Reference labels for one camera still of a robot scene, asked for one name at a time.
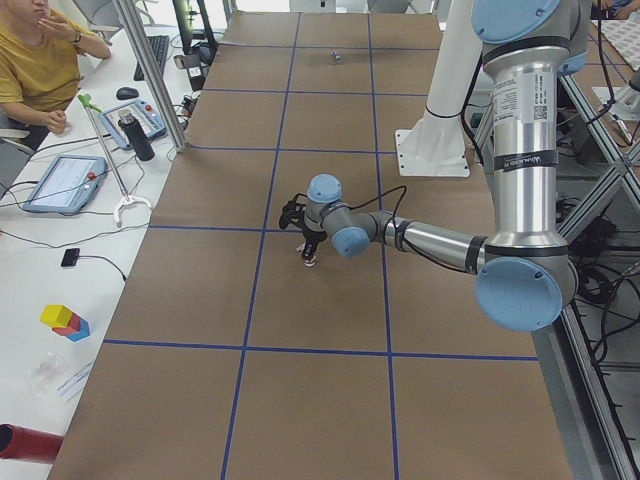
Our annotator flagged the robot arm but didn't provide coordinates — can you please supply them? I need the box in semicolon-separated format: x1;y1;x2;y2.
281;1;591;331

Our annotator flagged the white PPR valve metal handle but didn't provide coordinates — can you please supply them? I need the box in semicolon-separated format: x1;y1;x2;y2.
296;243;317;268

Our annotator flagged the chrome tee pipe fitting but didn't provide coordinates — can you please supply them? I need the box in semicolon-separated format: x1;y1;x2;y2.
330;51;342;65

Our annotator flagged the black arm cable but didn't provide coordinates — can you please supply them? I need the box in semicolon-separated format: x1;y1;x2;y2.
292;185;416;251

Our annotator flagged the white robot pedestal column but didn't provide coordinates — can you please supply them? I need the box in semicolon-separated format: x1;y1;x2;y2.
425;0;482;157

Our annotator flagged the near blue teach pendant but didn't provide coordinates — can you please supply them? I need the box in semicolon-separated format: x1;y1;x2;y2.
22;154;107;214

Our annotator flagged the blue teach pendant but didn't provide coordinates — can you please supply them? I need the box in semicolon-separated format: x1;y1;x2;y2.
97;98;168;151
22;154;107;214

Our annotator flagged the person in yellow shirt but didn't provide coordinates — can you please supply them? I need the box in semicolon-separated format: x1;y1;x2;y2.
1;1;111;150

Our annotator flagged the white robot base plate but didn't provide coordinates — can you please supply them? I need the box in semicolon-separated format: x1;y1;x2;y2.
395;127;470;178

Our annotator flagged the black keyboard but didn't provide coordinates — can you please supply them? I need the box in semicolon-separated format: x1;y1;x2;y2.
133;35;170;81

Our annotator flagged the black computer mouse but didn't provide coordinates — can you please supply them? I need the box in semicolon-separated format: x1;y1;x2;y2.
115;87;139;100

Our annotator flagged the small black box device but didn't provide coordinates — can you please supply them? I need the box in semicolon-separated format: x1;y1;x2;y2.
60;248;80;268

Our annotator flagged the metal reacher grabber tool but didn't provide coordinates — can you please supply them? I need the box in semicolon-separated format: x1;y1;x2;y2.
77;94;152;228

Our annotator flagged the yellow wooden block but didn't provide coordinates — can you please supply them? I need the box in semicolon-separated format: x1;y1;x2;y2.
40;304;73;328

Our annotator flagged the blue wooden block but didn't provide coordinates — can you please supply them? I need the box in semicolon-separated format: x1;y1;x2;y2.
65;319;90;342

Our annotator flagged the aluminium frame post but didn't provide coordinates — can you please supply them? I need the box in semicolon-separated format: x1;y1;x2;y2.
114;0;186;153

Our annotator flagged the far blue teach pendant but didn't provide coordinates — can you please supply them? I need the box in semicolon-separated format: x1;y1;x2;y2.
97;98;168;151

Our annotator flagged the red cylinder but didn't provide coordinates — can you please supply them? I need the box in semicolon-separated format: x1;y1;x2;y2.
1;424;64;464

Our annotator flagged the red wooden block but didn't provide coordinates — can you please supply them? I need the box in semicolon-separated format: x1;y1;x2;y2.
52;313;82;337

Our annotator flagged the clear plastic bag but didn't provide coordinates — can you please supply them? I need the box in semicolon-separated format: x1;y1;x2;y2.
25;352;69;395

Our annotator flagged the black water bottle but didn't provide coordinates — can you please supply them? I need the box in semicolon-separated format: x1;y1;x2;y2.
118;109;155;161

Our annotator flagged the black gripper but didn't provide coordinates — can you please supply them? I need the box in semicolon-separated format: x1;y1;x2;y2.
302;228;326;261

